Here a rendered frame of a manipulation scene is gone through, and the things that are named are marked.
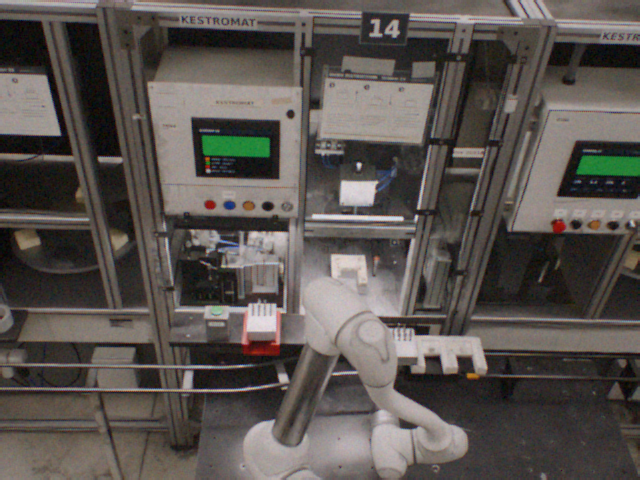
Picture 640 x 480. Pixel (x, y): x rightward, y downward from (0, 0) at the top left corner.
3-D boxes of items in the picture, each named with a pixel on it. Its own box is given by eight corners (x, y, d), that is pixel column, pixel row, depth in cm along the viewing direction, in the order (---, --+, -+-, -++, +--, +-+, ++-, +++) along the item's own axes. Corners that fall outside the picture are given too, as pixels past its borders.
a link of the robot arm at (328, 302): (261, 512, 203) (228, 456, 216) (304, 495, 213) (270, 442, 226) (343, 318, 164) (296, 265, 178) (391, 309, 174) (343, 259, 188)
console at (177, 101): (163, 220, 211) (145, 87, 180) (176, 167, 232) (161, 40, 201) (297, 224, 213) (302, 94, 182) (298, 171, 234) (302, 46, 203)
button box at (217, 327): (206, 340, 234) (204, 317, 226) (208, 323, 240) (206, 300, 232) (229, 341, 235) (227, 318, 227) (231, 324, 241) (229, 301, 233)
